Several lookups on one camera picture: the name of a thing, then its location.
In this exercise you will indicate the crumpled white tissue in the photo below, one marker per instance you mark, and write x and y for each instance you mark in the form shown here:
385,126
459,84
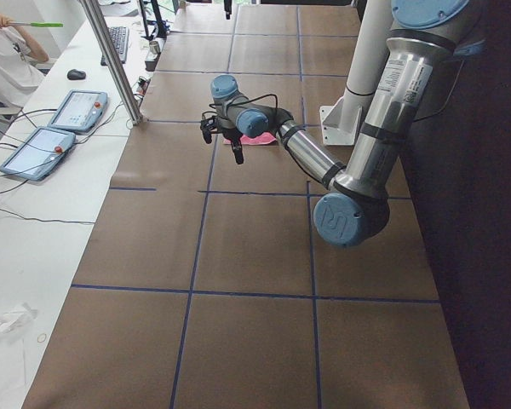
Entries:
18,317

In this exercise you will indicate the person in white shirt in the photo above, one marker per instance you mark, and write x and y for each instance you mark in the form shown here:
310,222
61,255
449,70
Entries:
19,79

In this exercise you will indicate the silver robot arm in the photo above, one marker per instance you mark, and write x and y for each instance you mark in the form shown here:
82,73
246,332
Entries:
400,45

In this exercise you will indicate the upper blue teach pendant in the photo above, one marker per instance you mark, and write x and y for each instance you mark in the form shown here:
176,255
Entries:
79,111

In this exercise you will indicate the white pillar with base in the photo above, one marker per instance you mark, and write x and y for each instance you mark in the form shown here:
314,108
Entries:
340,123

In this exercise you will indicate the small metal cup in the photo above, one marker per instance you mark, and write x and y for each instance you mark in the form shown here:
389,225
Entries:
154,47

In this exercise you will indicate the aluminium frame post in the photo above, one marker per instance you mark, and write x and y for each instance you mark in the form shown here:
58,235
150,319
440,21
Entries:
97,21

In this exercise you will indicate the black computer mouse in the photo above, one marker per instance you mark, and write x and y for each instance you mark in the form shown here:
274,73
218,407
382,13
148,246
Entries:
76,75

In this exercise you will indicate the green stick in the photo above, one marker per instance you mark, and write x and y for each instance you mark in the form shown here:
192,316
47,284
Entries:
37,24

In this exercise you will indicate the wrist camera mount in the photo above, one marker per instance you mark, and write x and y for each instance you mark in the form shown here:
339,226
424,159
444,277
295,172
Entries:
209,125

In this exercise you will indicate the pink towel with white edge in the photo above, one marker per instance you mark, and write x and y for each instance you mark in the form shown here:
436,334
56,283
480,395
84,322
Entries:
265,138

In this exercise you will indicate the lower blue teach pendant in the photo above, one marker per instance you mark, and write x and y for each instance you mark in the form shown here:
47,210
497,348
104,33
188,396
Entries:
38,156

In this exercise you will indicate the black keyboard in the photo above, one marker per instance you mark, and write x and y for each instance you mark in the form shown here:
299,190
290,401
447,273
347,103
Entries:
120,40

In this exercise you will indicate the blue teach pendant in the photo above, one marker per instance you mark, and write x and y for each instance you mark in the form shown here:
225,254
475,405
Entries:
79,111
38,156

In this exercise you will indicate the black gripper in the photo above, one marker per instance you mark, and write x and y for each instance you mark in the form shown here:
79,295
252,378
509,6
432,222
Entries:
231,135

